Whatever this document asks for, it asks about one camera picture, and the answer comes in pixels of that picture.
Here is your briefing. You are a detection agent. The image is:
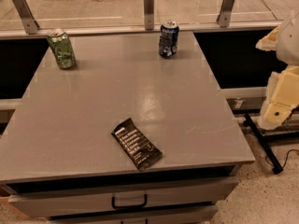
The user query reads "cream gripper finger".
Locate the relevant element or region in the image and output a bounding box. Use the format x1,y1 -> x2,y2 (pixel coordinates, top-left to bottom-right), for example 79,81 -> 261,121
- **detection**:
255,27 -> 279,51
258,65 -> 299,130

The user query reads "black rxbar chocolate wrapper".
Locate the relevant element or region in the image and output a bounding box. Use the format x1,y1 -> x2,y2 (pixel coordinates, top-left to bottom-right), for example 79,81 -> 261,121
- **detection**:
111,119 -> 163,172

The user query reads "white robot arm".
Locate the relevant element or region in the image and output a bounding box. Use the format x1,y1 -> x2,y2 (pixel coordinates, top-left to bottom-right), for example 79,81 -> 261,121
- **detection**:
256,10 -> 299,130

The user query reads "blue soda can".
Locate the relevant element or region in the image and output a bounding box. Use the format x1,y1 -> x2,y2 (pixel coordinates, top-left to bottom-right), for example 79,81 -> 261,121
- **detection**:
159,21 -> 179,58

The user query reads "green soda can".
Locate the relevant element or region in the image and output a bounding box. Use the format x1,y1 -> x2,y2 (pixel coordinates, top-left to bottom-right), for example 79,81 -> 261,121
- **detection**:
47,29 -> 76,69

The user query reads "black metal floor stand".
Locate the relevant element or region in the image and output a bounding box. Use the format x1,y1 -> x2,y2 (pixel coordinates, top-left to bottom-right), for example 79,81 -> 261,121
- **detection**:
243,114 -> 299,175

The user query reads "upper grey drawer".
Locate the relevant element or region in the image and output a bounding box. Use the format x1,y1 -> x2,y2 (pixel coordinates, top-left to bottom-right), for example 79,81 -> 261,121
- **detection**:
8,176 -> 238,217

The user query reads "grey drawer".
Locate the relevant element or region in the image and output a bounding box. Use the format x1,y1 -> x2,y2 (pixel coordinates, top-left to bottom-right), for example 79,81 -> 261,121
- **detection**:
8,176 -> 238,217
49,205 -> 218,224

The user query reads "lower grey drawer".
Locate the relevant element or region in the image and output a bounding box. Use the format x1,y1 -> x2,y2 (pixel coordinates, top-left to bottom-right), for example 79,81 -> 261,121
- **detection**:
49,205 -> 218,224

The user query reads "right metal glass bracket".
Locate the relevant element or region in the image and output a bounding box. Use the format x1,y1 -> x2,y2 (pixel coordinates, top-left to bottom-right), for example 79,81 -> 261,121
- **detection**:
217,0 -> 235,27

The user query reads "metal glass bracket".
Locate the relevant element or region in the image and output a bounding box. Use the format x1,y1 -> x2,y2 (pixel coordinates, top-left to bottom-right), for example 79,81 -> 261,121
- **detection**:
12,0 -> 39,35
143,0 -> 154,30
217,0 -> 235,27

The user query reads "black floor cable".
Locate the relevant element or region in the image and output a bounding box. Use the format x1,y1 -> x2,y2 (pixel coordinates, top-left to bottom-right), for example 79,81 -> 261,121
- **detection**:
264,148 -> 299,170

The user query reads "middle metal glass bracket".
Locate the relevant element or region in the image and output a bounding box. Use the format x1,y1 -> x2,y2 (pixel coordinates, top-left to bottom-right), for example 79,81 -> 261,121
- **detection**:
143,0 -> 154,30

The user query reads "black lower drawer handle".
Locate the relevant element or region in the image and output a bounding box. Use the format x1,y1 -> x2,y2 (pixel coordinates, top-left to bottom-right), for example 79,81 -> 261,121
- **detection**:
120,218 -> 149,224

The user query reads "black drawer handle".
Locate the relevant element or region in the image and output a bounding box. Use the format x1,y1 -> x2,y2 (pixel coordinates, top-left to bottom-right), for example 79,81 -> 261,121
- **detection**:
111,194 -> 148,210
120,218 -> 149,224

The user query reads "black upper drawer handle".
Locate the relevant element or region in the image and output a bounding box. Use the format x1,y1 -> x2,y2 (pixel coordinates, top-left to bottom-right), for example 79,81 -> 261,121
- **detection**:
111,194 -> 148,210

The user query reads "grey metal rail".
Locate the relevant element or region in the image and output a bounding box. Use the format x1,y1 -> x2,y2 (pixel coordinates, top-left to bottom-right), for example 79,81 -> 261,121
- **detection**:
0,20 -> 282,40

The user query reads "left metal glass bracket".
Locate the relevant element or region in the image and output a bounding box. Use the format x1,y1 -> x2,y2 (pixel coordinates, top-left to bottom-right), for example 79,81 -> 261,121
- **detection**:
12,0 -> 39,35

